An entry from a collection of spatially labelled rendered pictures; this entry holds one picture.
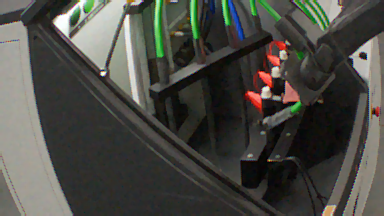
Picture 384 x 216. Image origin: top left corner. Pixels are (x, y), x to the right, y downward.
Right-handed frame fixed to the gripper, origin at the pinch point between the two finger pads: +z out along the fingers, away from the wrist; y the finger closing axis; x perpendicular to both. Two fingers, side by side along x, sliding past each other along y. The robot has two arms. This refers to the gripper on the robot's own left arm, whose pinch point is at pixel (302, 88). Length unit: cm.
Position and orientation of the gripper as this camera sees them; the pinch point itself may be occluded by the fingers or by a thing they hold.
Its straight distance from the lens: 129.2
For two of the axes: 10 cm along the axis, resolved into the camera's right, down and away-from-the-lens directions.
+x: 5.6, 8.1, -1.3
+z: -1.2, 2.4, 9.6
